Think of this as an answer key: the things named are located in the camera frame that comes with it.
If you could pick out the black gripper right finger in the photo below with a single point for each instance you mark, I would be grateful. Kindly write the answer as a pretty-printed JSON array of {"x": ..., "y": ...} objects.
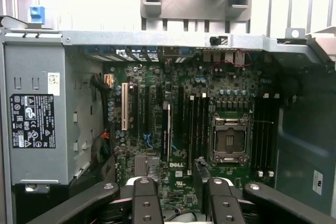
[{"x": 223, "y": 208}]

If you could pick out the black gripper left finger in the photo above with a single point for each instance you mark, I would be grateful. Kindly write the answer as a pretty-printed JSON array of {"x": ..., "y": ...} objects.
[{"x": 145, "y": 203}]

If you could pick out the silver chipset heatsink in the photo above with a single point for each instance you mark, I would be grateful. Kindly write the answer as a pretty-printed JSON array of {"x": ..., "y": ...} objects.
[{"x": 141, "y": 166}]

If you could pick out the metal CPU socket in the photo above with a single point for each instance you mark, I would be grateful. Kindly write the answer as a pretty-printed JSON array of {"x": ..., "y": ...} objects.
[{"x": 231, "y": 140}]

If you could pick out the thin metal locking lever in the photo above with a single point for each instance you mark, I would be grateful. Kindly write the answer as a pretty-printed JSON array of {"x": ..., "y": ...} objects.
[{"x": 262, "y": 121}]

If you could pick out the open black PC case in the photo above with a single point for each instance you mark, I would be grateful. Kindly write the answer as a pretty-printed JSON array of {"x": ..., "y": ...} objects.
[{"x": 296, "y": 142}]

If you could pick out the white expansion slot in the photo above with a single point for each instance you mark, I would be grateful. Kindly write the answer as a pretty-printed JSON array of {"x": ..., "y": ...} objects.
[{"x": 125, "y": 106}]

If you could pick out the green motherboard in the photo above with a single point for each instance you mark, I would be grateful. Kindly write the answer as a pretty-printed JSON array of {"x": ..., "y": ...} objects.
[{"x": 157, "y": 77}]

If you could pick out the grey power supply unit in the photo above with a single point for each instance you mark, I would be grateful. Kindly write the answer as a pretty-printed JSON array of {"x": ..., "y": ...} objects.
[{"x": 39, "y": 72}]

